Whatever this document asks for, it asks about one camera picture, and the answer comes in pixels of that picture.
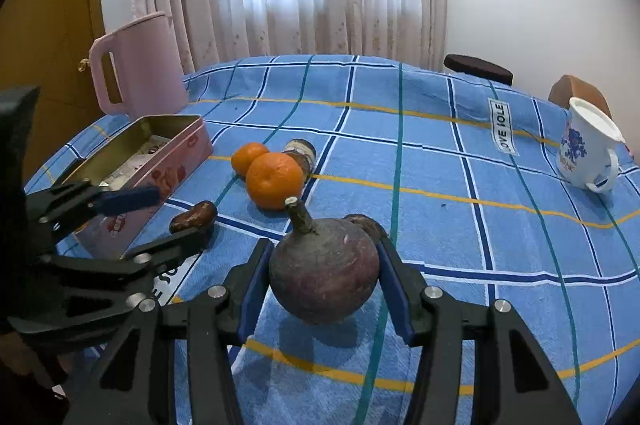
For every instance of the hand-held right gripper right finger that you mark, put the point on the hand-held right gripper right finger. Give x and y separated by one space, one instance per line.
400 300

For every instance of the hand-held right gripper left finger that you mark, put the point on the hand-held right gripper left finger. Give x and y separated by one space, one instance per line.
250 297

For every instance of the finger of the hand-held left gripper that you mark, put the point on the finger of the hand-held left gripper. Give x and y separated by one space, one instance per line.
127 199
175 245

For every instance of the purple mangosteen with stem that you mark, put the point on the purple mangosteen with stem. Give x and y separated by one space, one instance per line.
325 275

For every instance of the brown red date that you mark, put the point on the brown red date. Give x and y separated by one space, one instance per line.
192 216

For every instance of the white printed packet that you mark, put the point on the white printed packet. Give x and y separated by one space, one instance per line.
142 157

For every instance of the pink rectangular tin box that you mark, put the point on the pink rectangular tin box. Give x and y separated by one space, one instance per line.
170 165

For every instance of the small orange tangerine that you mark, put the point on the small orange tangerine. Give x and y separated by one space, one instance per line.
246 159

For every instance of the large orange tangerine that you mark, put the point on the large orange tangerine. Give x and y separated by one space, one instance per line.
274 181

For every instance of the pink plastic pitcher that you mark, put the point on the pink plastic pitcher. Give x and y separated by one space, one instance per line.
150 65

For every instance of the blue checked tablecloth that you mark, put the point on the blue checked tablecloth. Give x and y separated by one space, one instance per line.
440 165

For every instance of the small brown jar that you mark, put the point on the small brown jar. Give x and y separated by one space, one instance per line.
302 152

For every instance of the white floral mug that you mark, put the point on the white floral mug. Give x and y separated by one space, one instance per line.
585 145

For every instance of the dark round stool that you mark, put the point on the dark round stool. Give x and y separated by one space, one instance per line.
477 66

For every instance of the brown chair back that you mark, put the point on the brown chair back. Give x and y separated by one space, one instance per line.
575 90

